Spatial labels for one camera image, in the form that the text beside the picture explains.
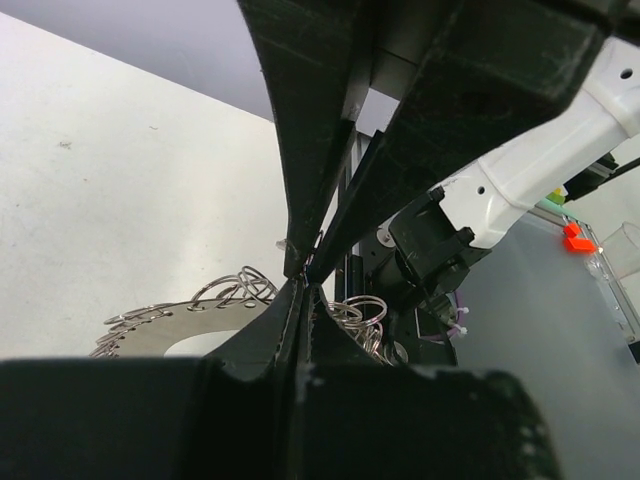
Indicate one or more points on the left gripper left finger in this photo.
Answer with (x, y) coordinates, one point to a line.
(223, 415)

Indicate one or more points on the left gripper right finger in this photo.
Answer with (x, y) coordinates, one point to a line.
(355, 419)

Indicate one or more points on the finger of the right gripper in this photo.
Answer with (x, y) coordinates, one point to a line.
(316, 59)
(494, 70)

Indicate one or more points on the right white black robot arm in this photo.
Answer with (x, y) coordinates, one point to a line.
(492, 192)

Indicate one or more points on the large metal keyring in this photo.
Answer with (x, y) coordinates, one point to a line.
(218, 311)

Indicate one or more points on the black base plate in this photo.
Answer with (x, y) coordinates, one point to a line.
(405, 292)

